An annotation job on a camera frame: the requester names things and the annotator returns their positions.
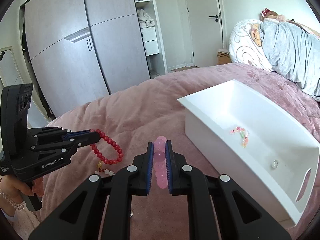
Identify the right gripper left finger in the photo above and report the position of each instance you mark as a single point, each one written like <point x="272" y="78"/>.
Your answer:
<point x="100" y="208"/>

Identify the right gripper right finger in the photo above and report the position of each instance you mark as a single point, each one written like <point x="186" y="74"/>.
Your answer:
<point x="218" y="208"/>

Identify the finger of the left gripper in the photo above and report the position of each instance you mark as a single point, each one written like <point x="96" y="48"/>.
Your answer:
<point x="77" y="132"/>
<point x="82" y="141"/>

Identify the white bedroom door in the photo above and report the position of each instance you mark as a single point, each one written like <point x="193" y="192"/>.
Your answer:
<point x="206" y="34"/>

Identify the person's left hand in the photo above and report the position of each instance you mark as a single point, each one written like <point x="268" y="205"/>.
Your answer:
<point x="14" y="188"/>

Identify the white plastic storage box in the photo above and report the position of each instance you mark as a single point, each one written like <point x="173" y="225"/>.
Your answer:
<point x="240" y="132"/>

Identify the pink plush bed blanket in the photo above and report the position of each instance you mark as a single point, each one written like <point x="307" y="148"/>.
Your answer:
<point x="142" y="113"/>

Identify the grey sliding wardrobe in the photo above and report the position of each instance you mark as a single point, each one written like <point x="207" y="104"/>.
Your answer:
<point x="81" y="50"/>

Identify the white drawer unit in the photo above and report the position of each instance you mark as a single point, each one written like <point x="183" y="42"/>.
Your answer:
<point x="150" y="41"/>

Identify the folded white towels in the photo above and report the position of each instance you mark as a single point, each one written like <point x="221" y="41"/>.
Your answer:
<point x="145" y="20"/>

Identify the wooden bedside table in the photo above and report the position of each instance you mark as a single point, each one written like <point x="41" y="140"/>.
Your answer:
<point x="223" y="56"/>

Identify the white patterned pillow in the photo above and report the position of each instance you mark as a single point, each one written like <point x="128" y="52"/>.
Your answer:
<point x="245" y="45"/>

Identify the grey crumpled duvet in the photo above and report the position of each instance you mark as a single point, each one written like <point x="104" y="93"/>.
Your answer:
<point x="293" y="53"/>

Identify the plush toy with red bow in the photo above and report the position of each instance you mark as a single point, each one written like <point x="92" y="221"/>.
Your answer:
<point x="269" y="14"/>

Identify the black door handle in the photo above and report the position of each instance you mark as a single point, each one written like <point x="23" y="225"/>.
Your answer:
<point x="215" y="17"/>

